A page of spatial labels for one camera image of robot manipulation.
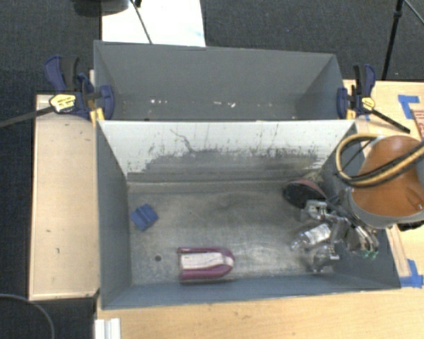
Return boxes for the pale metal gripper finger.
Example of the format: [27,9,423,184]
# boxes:
[311,242,341,274]
[301,199,336,226]

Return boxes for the clear plastic bottle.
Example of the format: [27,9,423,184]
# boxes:
[290,223,332,251]

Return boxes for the dark red and black brush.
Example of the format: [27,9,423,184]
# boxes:
[281,179,326,210]

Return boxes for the grey metal bin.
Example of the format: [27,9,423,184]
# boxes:
[93,40,402,311]

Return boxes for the purple and white case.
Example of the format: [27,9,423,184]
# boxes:
[177,246,235,283]

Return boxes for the blue sponge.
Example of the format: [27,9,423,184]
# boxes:
[129,203,160,232]

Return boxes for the pale wood board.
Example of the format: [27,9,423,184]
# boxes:
[28,93,102,302]

